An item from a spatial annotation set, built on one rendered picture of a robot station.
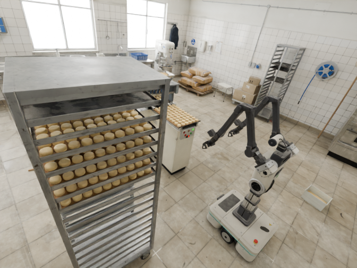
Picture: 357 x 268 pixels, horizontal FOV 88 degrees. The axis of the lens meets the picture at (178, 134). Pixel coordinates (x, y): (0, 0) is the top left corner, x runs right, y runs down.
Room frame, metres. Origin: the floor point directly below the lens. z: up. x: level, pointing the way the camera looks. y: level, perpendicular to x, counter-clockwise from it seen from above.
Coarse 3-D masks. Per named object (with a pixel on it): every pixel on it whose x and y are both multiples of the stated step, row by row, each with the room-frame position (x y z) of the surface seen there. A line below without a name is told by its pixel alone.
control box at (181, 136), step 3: (183, 129) 2.09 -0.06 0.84; (186, 129) 2.11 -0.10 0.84; (189, 129) 2.13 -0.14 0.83; (180, 132) 2.06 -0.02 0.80; (186, 132) 2.10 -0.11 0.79; (189, 132) 2.14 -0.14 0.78; (192, 132) 2.18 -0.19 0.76; (180, 135) 2.06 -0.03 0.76; (183, 135) 2.07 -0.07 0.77; (186, 135) 2.11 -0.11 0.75; (189, 135) 2.14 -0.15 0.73; (192, 135) 2.19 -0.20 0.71; (180, 138) 2.05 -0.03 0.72; (183, 138) 2.07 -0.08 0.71
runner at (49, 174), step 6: (144, 144) 0.88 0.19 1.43; (150, 144) 0.90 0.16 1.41; (156, 144) 0.93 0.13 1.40; (126, 150) 0.80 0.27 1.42; (132, 150) 0.83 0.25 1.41; (102, 156) 0.72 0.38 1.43; (108, 156) 0.74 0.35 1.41; (114, 156) 0.76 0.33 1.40; (84, 162) 0.66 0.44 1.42; (90, 162) 0.68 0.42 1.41; (96, 162) 0.70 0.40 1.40; (66, 168) 0.61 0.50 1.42; (72, 168) 0.62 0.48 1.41; (78, 168) 0.64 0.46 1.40; (48, 174) 0.56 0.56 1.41; (54, 174) 0.58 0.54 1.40
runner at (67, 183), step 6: (144, 156) 0.88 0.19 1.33; (150, 156) 0.91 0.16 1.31; (126, 162) 0.80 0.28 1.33; (132, 162) 0.83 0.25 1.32; (108, 168) 0.73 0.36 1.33; (114, 168) 0.75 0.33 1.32; (90, 174) 0.67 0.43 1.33; (96, 174) 0.69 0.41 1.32; (72, 180) 0.62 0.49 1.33; (78, 180) 0.63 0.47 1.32; (54, 186) 0.57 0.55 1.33; (60, 186) 0.58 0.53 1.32; (66, 186) 0.60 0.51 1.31
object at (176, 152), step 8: (152, 112) 2.47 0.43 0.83; (168, 128) 2.17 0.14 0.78; (184, 128) 2.12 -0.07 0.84; (152, 136) 2.44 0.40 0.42; (168, 136) 2.15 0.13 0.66; (176, 136) 2.04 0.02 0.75; (192, 136) 2.24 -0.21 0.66; (168, 144) 2.14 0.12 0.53; (176, 144) 2.04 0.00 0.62; (184, 144) 2.14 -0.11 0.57; (168, 152) 2.12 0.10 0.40; (176, 152) 2.05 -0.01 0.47; (184, 152) 2.16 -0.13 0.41; (168, 160) 2.11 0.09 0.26; (176, 160) 2.07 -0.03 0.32; (184, 160) 2.19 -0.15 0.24; (168, 168) 2.09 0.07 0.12; (176, 168) 2.09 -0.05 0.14; (184, 168) 2.25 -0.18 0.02
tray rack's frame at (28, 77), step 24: (24, 72) 0.71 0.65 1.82; (48, 72) 0.76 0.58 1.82; (72, 72) 0.80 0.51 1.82; (96, 72) 0.85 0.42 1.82; (120, 72) 0.90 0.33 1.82; (144, 72) 0.97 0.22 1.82; (24, 96) 0.55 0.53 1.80; (48, 96) 0.59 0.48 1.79; (24, 120) 0.53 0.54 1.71; (24, 144) 0.52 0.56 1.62; (48, 192) 0.53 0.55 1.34; (120, 216) 1.19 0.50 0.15; (72, 240) 0.86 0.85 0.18; (144, 240) 0.98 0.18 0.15; (72, 264) 0.51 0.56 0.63; (96, 264) 0.71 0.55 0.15; (120, 264) 0.74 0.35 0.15
